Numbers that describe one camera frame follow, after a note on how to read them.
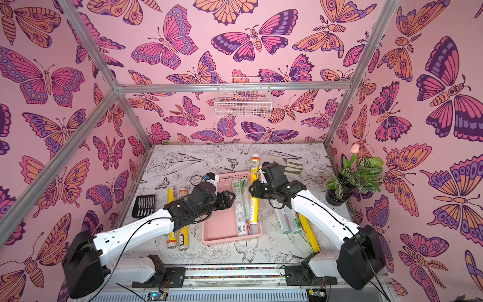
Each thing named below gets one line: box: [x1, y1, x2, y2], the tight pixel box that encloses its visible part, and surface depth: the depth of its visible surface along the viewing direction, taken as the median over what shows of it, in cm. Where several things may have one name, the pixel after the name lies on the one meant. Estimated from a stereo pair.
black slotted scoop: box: [131, 194, 156, 219], surface depth 95 cm
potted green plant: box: [325, 144, 384, 207], surface depth 77 cm
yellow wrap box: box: [296, 212, 322, 253], surface depth 83 cm
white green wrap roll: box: [232, 179, 248, 237], surface depth 87 cm
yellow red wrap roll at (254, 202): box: [249, 153, 261, 235], surface depth 79 cm
